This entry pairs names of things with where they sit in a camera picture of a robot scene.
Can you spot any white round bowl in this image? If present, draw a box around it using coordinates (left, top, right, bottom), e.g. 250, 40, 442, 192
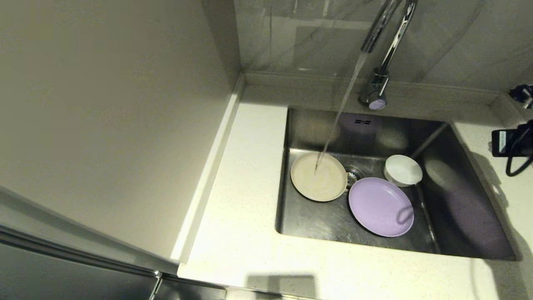
384, 155, 423, 188

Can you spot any purple round plate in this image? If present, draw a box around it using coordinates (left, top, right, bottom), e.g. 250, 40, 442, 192
348, 177, 415, 238

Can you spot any cream round plate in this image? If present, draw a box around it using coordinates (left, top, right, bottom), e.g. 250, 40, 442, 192
290, 152, 348, 203

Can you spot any stainless steel sink basin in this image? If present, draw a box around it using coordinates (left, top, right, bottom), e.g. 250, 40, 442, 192
275, 106, 517, 261

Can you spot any metal sink drain strainer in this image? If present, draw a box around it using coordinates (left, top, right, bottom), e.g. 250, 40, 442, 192
345, 165, 364, 189

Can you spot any chrome gooseneck faucet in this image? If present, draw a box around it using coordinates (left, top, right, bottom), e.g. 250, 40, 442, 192
359, 0, 418, 110

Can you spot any running water stream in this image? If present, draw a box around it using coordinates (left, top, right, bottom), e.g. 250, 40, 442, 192
314, 52, 369, 173

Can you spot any counter base cabinet front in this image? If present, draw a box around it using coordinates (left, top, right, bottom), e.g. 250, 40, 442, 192
148, 271, 227, 300

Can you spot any grey tall cabinet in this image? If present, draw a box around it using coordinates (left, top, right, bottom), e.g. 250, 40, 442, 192
0, 0, 234, 300

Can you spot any thick black cable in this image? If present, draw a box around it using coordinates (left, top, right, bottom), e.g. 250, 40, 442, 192
505, 125, 533, 177

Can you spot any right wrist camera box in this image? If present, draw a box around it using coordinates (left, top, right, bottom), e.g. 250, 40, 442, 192
509, 85, 533, 110

